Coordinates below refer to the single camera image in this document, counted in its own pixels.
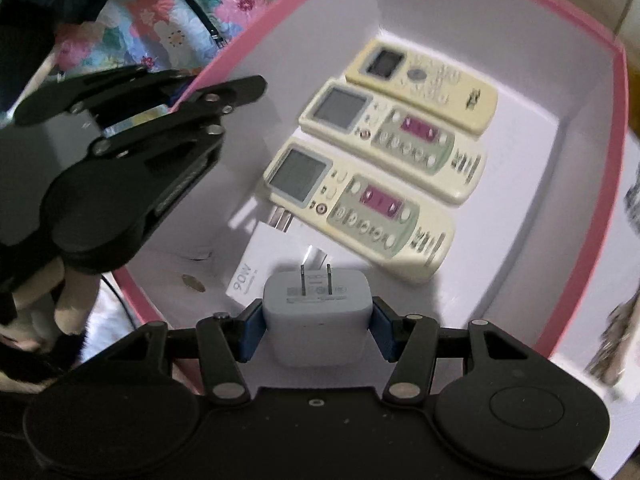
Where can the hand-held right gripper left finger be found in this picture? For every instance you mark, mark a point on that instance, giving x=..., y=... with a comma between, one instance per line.
x=249, y=332

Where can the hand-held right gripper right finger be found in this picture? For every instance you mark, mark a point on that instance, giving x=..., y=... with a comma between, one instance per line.
x=386, y=330

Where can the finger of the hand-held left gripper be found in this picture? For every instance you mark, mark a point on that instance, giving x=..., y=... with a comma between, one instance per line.
x=200, y=110
x=100, y=91

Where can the white plug charger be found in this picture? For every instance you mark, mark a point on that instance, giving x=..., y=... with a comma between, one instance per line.
x=320, y=332

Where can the white charger with printed side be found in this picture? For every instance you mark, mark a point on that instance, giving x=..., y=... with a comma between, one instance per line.
x=265, y=260

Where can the cream remote with pink panel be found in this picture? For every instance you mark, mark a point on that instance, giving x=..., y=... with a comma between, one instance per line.
x=400, y=140
x=360, y=210

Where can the pink cardboard box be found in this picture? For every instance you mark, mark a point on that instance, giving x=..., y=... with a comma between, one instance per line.
x=525, y=210

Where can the cream remote with grey buttons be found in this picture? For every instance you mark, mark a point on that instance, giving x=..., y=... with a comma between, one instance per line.
x=450, y=90

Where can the person's left hand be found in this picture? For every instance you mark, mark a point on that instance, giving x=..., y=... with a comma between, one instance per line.
x=70, y=300

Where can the floral quilt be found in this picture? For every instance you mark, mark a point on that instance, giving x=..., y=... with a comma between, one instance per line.
x=165, y=15

